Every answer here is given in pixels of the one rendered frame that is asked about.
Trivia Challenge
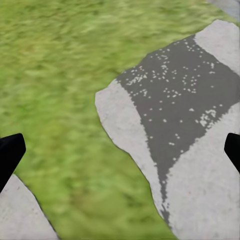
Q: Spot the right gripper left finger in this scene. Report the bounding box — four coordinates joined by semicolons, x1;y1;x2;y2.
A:
0;133;26;193

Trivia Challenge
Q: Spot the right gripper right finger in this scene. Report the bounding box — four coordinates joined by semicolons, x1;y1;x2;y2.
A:
224;133;240;173

